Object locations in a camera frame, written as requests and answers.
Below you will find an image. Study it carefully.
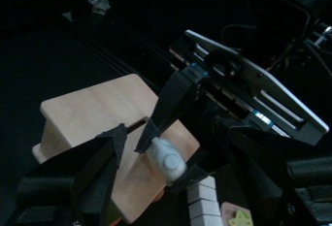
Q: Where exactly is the white segmented block toy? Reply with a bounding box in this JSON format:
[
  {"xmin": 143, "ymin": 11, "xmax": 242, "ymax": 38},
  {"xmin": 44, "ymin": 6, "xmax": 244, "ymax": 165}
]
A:
[{"xmin": 186, "ymin": 175, "xmax": 225, "ymax": 226}]

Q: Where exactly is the grey metal clip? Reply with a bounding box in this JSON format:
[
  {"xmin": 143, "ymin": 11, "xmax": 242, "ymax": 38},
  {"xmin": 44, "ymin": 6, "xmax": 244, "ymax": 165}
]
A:
[{"xmin": 87, "ymin": 0, "xmax": 111, "ymax": 16}]

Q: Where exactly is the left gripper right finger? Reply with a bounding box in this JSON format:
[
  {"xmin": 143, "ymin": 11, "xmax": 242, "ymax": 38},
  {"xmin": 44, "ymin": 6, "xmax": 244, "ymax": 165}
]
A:
[{"xmin": 227, "ymin": 125, "xmax": 300, "ymax": 226}]

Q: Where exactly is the white toy detergent bottle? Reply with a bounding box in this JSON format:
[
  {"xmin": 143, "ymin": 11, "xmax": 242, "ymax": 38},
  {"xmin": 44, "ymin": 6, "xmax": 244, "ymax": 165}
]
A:
[{"xmin": 144, "ymin": 137, "xmax": 187, "ymax": 186}]

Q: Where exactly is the light wooden toy drawer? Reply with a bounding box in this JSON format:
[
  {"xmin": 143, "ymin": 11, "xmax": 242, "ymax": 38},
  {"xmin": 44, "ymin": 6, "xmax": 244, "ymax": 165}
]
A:
[{"xmin": 31, "ymin": 73, "xmax": 201, "ymax": 225}]

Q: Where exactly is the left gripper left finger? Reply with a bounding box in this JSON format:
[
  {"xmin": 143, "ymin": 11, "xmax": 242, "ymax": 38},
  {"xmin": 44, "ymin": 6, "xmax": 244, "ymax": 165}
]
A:
[{"xmin": 69, "ymin": 122, "xmax": 130, "ymax": 226}]

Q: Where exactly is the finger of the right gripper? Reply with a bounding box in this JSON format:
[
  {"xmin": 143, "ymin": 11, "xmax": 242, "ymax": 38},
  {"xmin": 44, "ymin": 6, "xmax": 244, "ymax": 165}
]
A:
[
  {"xmin": 166, "ymin": 115, "xmax": 237, "ymax": 195},
  {"xmin": 134, "ymin": 64, "xmax": 210, "ymax": 155}
]

